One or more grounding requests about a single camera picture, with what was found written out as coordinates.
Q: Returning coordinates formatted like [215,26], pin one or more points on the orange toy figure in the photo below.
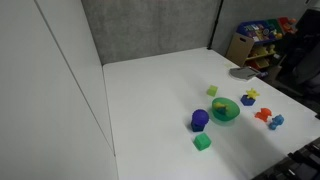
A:
[263,114]

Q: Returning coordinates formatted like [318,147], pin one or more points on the yellow toy in bowl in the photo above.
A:
[219,105]

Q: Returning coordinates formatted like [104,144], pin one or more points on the green translucent bowl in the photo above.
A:
[231,113]

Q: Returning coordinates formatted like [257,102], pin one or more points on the purple spiky ball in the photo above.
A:
[200,117]

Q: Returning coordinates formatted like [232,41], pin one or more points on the dark blue block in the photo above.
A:
[197,128]

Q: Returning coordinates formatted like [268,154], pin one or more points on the light green cube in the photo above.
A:
[212,90]

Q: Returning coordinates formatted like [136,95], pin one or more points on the black vertical pole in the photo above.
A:
[215,24]

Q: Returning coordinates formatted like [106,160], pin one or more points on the grey metal plate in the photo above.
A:
[243,73]

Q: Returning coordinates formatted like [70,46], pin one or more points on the blue hexagon block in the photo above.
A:
[246,101]

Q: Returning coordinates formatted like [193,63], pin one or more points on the yellow star toy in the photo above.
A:
[252,93]

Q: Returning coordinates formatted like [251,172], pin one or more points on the toy storage shelf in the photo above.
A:
[256,42]

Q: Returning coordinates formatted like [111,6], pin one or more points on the blue toy figure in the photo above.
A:
[276,121]

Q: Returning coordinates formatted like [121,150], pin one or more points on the black office chair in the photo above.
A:
[300,68]

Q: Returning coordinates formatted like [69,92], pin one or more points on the black mounting base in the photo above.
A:
[303,164]

